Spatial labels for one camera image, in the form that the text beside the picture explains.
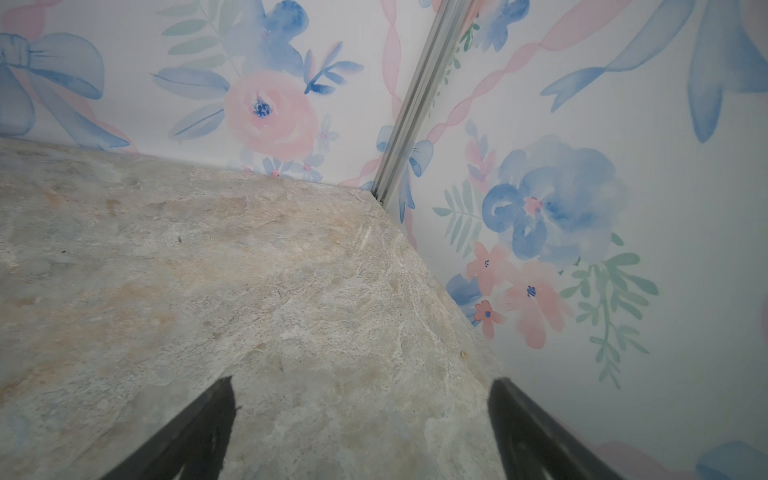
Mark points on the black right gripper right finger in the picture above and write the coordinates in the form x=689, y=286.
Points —
x=533, y=445

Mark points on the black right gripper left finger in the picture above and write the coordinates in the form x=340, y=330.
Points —
x=192, y=445

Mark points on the aluminium corner post right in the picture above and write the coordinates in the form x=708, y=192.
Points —
x=435, y=54

